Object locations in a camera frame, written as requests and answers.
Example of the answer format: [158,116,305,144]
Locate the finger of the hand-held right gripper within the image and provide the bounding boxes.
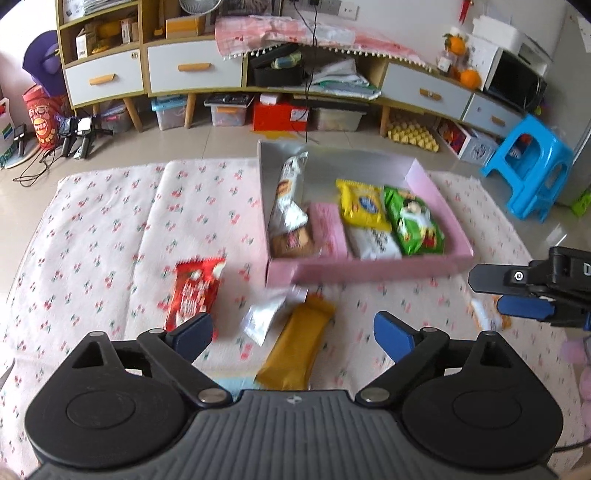
[468,263,533,295]
[497,294,556,321]

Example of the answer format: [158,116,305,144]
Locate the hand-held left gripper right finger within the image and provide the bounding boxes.
[355,311,525,408]

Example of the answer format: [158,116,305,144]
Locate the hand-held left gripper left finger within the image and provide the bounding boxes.
[55,312,234,409]

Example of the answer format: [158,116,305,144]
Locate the silver orange biscuit packet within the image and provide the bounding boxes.
[468,298,513,332]

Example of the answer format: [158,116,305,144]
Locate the red snack packet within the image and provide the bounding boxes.
[164,256,227,330]

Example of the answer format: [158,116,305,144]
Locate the pink cardboard box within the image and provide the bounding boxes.
[256,138,475,289]

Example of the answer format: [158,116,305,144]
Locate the small silver snack packet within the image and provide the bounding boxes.
[241,284,309,347]

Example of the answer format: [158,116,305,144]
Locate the white pale green snack packet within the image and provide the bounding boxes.
[346,225,402,260]

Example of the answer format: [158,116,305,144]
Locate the brown snack packet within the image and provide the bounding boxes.
[255,293,337,391]

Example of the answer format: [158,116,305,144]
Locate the pink snack packet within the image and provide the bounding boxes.
[308,200,349,259]

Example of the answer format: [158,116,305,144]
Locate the yellow snack packet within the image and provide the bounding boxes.
[335,179,392,232]

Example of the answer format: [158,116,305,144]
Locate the tan biscuit packet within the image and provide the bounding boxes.
[269,224,319,258]

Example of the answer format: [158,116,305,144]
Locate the burger print snack packet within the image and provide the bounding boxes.
[268,152,309,234]

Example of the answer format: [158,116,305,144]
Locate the pink soft cloth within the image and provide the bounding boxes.
[558,331,591,417]

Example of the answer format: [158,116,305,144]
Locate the blue plastic stool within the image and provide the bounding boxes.
[479,114,576,223]

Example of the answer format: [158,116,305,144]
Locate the white red printed box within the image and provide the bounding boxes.
[435,117,500,165]

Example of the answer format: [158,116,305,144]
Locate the cherry print tablecloth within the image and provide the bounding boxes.
[0,159,583,480]

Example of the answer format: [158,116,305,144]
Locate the yellow egg tray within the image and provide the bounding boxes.
[387,117,440,151]

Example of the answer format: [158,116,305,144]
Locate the black white microwave oven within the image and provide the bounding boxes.
[481,47,549,114]

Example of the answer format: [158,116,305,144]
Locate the orange fruit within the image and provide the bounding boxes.
[444,33,468,57]
[458,68,483,92]

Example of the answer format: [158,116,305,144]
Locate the clear bin with blue lid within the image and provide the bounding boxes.
[151,95,188,131]

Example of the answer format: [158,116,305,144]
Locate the large clear storage bin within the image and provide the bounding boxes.
[308,98,366,133]

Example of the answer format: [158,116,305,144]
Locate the black tripod devices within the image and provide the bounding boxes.
[57,117,115,161]

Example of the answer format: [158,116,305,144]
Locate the red cardboard box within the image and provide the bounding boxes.
[252,93,308,133]

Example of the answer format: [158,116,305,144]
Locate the white appliance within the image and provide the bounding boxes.
[471,15,553,62]

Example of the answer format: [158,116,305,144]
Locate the pile of folded cloths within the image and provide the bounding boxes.
[313,59,383,101]

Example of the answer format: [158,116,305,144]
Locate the red printed bag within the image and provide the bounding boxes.
[22,84,71,151]

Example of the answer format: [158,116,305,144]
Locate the black box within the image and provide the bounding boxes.
[253,44,308,88]

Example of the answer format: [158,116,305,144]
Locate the white shopping bag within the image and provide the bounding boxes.
[0,96,18,163]

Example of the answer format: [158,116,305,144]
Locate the pink fringed cloth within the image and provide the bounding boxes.
[215,15,435,72]

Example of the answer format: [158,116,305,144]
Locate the tan cardboard box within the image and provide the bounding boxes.
[165,15,207,38]

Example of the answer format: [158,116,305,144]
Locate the wooden white drawer cabinet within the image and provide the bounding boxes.
[55,0,532,139]

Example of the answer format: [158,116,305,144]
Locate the purple round object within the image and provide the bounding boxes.
[22,30,66,99]

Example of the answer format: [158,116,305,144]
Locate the white electric fan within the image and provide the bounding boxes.
[178,0,223,16]

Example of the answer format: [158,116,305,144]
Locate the framed cat picture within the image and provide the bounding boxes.
[223,0,283,20]

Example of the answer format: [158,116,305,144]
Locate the white drawer with wooden handle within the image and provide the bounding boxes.
[381,62,474,123]
[462,95,525,138]
[147,41,245,95]
[64,48,145,109]

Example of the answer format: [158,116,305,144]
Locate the black floor cable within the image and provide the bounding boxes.
[13,147,66,186]

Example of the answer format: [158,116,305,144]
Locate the black hanging cable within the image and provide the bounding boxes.
[294,0,320,145]

